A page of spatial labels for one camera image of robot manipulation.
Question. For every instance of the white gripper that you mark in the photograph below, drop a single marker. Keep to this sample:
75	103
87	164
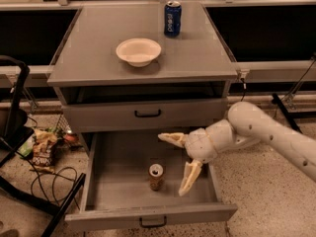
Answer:
199	145

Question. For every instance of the orange soda can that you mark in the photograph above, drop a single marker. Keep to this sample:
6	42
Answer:
156	177

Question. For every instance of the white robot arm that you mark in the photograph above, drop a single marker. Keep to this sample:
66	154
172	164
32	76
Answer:
246	124

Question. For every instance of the closed grey top drawer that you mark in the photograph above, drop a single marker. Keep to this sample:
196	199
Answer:
144	115

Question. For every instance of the open grey middle drawer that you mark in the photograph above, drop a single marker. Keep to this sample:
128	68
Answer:
117	193

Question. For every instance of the grey drawer cabinet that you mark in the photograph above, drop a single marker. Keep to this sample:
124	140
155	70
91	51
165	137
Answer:
121	81

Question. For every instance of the small can on floor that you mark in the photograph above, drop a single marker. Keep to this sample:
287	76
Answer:
71	137

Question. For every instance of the blue pepsi can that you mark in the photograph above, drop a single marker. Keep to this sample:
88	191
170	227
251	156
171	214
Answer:
172	19

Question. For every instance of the white paper bowl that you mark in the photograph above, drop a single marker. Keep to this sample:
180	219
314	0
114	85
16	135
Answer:
138	52

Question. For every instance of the brown chip bag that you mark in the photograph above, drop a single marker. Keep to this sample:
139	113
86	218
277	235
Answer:
43	151

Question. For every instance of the green snack bag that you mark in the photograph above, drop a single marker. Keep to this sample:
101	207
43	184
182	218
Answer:
27	148

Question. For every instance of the black metal stand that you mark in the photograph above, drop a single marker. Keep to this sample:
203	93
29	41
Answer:
14	134

